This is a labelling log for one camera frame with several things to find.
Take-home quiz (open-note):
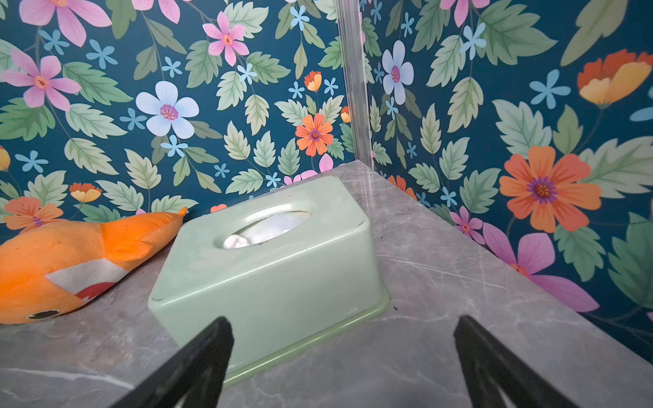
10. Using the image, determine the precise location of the green tissue box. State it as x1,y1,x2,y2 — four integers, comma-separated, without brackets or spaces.
148,176,389,385

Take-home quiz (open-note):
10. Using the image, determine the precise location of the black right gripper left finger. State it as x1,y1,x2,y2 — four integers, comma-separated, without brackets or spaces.
113,316,234,408

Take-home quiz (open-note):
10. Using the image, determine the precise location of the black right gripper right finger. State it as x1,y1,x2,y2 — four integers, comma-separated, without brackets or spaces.
454,316,576,407

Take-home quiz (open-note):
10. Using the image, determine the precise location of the aluminium corner post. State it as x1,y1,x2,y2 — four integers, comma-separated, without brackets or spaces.
336,0,374,168

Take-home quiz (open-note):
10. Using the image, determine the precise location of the orange plush fish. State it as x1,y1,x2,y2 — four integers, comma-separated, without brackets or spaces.
1,208,187,325

